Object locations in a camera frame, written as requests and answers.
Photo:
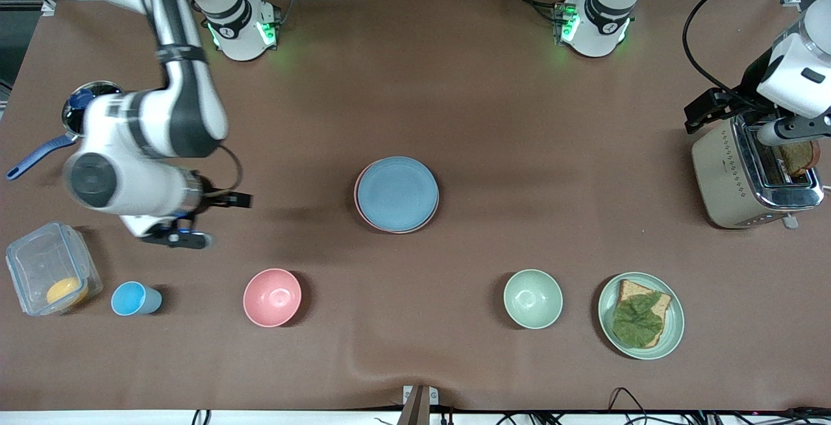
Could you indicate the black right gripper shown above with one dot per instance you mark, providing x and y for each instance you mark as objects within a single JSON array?
[{"x": 211, "y": 196}]

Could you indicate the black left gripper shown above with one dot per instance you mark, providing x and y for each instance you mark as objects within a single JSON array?
[{"x": 751, "y": 87}]

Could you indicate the pink plate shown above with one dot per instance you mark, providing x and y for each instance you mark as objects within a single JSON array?
[{"x": 356, "y": 201}]

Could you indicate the blue plate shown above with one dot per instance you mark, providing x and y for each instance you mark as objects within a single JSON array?
[{"x": 397, "y": 194}]

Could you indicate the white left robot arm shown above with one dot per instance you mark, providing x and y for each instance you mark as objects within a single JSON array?
[{"x": 600, "y": 29}]

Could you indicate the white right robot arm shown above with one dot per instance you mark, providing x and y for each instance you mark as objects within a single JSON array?
[{"x": 188, "y": 107}]

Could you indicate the beige chrome toaster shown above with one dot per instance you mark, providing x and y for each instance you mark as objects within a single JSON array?
[{"x": 720, "y": 172}]

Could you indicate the pink bowl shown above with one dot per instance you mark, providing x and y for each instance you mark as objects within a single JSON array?
[{"x": 272, "y": 298}]

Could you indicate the bread slice in toaster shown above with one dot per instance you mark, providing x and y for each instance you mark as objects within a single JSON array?
[{"x": 800, "y": 160}]

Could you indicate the blue cup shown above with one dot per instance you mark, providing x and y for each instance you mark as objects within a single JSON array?
[{"x": 130, "y": 299}]

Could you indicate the bread slice under lettuce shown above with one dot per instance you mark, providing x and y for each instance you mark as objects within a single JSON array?
[{"x": 633, "y": 290}]

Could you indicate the small blue object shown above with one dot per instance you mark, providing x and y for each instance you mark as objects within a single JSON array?
[{"x": 81, "y": 98}]

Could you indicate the green plate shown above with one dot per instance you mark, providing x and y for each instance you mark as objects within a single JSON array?
[{"x": 675, "y": 321}]

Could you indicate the clear plastic container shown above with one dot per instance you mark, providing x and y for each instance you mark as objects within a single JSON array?
[{"x": 39, "y": 256}]

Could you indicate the brown table cloth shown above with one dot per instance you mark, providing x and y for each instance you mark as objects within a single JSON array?
[{"x": 415, "y": 87}]

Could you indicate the green lettuce leaf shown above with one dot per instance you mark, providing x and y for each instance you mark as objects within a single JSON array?
[{"x": 637, "y": 322}]

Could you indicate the green bowl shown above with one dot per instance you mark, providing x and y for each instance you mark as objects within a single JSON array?
[{"x": 533, "y": 299}]

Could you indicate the metal table edge bracket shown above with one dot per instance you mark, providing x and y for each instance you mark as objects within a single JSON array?
[{"x": 419, "y": 405}]

